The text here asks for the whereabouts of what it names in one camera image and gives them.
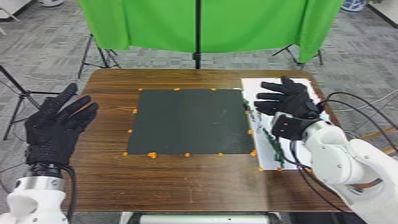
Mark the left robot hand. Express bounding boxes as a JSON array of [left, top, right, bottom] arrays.
[[24, 82, 102, 166]]

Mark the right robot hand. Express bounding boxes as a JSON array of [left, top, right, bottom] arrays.
[[253, 76, 328, 120]]

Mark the black tripod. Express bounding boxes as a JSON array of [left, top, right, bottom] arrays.
[[0, 64, 63, 141]]

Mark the bunch of green sprigs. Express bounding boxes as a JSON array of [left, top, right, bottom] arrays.
[[243, 97, 289, 169]]

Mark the white sheet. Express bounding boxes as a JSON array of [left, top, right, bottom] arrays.
[[241, 77, 333, 172]]

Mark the dark mat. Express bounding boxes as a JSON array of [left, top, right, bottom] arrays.
[[127, 88, 258, 156]]

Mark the black backdrop stand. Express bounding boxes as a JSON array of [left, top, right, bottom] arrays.
[[77, 0, 326, 80]]

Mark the pale grey bar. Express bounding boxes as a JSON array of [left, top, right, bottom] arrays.
[[120, 211, 285, 224]]

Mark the black cable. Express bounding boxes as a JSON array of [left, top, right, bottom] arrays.
[[322, 91, 398, 134], [322, 99, 398, 149]]

